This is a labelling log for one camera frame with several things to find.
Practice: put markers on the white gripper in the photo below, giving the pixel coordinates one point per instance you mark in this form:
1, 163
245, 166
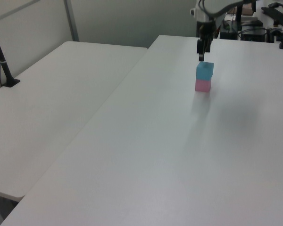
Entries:
202, 13

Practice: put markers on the black camera stand pole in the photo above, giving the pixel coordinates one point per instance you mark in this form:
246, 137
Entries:
1, 60

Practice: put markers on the large black electronics box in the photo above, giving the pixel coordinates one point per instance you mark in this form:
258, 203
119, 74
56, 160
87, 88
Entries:
254, 35

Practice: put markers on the pink cube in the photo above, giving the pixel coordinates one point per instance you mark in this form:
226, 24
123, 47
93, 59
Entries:
202, 85

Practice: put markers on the black keyboard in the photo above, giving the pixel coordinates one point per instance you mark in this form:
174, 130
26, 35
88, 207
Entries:
277, 15

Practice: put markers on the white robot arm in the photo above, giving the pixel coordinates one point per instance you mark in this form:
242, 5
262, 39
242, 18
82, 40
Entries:
222, 5

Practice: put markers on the cardboard box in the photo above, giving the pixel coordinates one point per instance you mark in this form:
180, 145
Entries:
248, 10

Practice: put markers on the black monitor stand post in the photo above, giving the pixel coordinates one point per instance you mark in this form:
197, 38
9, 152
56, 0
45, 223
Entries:
238, 18

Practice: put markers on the small black electronics box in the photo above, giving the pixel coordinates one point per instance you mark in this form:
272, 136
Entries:
227, 35

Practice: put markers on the dark computer mouse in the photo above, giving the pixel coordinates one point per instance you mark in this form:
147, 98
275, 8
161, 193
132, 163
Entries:
254, 22

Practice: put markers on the black bracket with knob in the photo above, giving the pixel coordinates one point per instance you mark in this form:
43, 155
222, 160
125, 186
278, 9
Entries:
275, 33

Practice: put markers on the blue cube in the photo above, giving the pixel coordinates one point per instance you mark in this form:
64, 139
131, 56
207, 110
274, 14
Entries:
204, 70

